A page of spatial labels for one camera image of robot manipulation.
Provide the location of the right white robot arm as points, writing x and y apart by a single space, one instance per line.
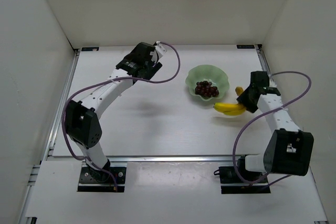
289 149

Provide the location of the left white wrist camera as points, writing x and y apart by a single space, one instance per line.
159 52

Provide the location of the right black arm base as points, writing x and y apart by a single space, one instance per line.
231 184

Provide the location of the left aluminium frame rail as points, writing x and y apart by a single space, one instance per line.
50 141

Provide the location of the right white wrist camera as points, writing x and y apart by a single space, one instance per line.
272 86

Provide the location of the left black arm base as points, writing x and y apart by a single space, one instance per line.
96 181

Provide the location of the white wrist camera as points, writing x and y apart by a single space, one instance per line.
272 86
159 52

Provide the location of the front aluminium frame rail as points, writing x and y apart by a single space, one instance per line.
183 158

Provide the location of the dark red fake grapes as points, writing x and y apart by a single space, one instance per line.
206 89

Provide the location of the yellow fake banana bunch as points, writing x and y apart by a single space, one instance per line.
230 109

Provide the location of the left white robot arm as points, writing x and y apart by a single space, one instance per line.
81 119

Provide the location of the green glass fruit bowl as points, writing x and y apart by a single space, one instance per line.
208 73

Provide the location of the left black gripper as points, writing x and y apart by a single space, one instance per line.
153 70

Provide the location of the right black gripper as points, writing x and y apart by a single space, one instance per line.
248 99

